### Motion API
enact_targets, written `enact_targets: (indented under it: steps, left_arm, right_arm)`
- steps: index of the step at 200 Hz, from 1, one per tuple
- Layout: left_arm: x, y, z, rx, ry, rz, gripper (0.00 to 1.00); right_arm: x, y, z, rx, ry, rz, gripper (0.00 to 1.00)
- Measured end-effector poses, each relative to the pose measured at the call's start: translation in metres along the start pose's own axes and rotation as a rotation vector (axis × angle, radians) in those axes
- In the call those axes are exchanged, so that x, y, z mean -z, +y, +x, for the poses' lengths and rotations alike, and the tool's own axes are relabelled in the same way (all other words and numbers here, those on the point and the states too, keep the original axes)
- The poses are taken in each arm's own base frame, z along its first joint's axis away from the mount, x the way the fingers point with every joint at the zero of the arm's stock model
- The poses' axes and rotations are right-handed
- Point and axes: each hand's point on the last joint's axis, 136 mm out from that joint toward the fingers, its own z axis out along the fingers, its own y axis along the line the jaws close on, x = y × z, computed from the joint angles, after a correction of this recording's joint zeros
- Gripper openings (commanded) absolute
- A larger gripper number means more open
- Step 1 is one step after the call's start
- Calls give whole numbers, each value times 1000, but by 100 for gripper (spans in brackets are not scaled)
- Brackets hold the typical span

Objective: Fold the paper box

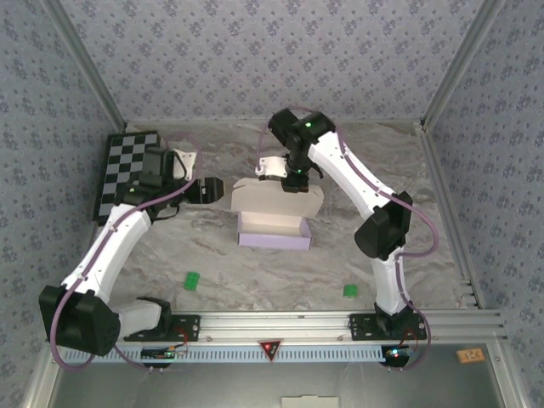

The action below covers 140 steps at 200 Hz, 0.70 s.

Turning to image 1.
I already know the white and lilac paper box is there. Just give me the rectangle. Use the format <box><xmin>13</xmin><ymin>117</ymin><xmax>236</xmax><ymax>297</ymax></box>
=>
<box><xmin>230</xmin><ymin>177</ymin><xmax>325</xmax><ymax>250</ymax></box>

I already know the black grey checkerboard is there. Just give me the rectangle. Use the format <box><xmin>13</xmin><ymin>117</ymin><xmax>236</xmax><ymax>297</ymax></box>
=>
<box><xmin>92</xmin><ymin>130</ymin><xmax>162</xmax><ymax>227</ymax></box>

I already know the red triangle marker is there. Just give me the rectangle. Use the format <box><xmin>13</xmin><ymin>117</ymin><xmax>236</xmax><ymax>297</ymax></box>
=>
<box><xmin>258</xmin><ymin>338</ymin><xmax>284</xmax><ymax>363</ymax></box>

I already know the small circuit board green light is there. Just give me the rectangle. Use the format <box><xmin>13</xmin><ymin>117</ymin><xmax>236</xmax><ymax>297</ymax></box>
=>
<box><xmin>381</xmin><ymin>344</ymin><xmax>420</xmax><ymax>366</ymax></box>

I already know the grey metal panel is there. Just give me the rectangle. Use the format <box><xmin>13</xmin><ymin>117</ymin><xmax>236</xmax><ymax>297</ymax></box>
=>
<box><xmin>50</xmin><ymin>360</ymin><xmax>507</xmax><ymax>408</ymax></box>

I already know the white paper sheet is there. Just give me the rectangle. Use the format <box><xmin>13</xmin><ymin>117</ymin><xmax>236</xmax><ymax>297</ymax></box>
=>
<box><xmin>280</xmin><ymin>394</ymin><xmax>340</xmax><ymax>408</ymax></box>

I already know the small wooden tag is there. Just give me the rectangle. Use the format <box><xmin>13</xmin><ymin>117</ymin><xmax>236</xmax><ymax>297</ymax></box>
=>
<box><xmin>456</xmin><ymin>348</ymin><xmax>485</xmax><ymax>366</ymax></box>

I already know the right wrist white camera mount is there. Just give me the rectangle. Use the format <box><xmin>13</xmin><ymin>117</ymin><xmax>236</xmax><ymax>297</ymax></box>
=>
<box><xmin>253</xmin><ymin>155</ymin><xmax>291</xmax><ymax>183</ymax></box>

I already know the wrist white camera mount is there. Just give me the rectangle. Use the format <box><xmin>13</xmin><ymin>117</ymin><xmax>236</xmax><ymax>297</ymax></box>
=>
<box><xmin>253</xmin><ymin>155</ymin><xmax>291</xmax><ymax>183</ymax></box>
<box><xmin>172</xmin><ymin>148</ymin><xmax>201</xmax><ymax>183</ymax></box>

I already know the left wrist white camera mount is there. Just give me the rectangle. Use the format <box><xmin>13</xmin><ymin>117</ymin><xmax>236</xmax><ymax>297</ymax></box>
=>
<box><xmin>172</xmin><ymin>148</ymin><xmax>201</xmax><ymax>183</ymax></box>

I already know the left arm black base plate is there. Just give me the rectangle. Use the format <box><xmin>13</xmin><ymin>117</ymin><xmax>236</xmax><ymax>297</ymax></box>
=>
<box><xmin>122</xmin><ymin>313</ymin><xmax>201</xmax><ymax>343</ymax></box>

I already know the aluminium mounting rail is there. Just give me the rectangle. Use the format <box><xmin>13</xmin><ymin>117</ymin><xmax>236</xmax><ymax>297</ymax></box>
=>
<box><xmin>46</xmin><ymin>309</ymin><xmax>509</xmax><ymax>345</ymax></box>

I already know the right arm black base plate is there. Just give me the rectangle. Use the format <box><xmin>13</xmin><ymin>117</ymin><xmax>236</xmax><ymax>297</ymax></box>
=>
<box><xmin>348</xmin><ymin>313</ymin><xmax>428</xmax><ymax>342</ymax></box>

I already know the slotted grey cable duct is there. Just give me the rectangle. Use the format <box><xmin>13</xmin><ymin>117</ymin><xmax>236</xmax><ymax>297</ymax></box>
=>
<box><xmin>61</xmin><ymin>344</ymin><xmax>386</xmax><ymax>363</ymax></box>

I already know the aluminium frame post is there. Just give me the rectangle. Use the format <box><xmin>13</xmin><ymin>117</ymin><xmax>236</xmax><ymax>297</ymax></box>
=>
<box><xmin>420</xmin><ymin>0</ymin><xmax>509</xmax><ymax>128</ymax></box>

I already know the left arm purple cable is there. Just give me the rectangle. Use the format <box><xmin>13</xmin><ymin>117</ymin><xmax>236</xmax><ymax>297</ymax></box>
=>
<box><xmin>48</xmin><ymin>131</ymin><xmax>202</xmax><ymax>374</ymax></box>

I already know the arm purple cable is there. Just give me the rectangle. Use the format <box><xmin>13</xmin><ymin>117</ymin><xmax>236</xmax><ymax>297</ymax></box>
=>
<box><xmin>257</xmin><ymin>105</ymin><xmax>439</xmax><ymax>371</ymax></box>
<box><xmin>48</xmin><ymin>131</ymin><xmax>202</xmax><ymax>374</ymax></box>

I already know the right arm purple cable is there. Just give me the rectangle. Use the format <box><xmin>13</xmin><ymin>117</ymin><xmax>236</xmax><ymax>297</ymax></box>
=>
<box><xmin>257</xmin><ymin>105</ymin><xmax>439</xmax><ymax>371</ymax></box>

